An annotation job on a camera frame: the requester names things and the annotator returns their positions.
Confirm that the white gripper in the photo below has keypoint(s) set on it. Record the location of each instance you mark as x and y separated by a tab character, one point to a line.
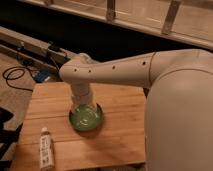
81	94

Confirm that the white plastic bottle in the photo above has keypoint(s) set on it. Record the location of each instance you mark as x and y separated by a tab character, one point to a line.
46	150

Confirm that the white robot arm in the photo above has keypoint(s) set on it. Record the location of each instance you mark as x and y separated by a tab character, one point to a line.
178	122

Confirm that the green ceramic bowl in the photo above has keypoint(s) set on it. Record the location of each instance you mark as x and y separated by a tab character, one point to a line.
85	118

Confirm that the blue box on floor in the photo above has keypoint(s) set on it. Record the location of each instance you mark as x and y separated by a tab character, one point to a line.
41	76

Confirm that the black power adapter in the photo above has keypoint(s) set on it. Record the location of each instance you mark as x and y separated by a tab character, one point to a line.
54	48

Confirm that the black object at left edge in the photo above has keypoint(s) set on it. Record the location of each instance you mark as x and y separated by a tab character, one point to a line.
7	137

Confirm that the grey baseboard rail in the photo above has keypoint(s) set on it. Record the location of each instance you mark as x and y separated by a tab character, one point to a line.
37	49

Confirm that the wooden window frame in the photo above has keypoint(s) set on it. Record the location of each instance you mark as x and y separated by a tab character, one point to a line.
187	21

